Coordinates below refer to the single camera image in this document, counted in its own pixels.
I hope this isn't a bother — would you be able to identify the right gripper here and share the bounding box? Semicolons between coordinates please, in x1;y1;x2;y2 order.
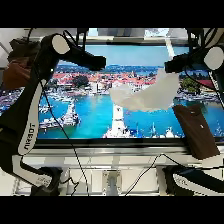
164;53;191;74

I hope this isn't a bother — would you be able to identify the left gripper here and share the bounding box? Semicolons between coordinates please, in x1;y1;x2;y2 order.
85;54;108;72

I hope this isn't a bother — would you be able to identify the white T-shirt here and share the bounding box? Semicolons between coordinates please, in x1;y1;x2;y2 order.
109;68;181;114

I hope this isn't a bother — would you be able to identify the dark grey-brown garment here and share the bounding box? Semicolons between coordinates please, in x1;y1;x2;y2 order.
7;37;44;65

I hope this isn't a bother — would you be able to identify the rust brown garment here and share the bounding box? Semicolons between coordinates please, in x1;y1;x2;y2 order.
0;59;35;92

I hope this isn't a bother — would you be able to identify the black cable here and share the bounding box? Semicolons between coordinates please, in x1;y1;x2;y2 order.
124;152;201;197
31;63;91;197

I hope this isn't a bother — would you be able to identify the silver frame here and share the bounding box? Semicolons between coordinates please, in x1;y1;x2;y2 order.
12;144;224;197

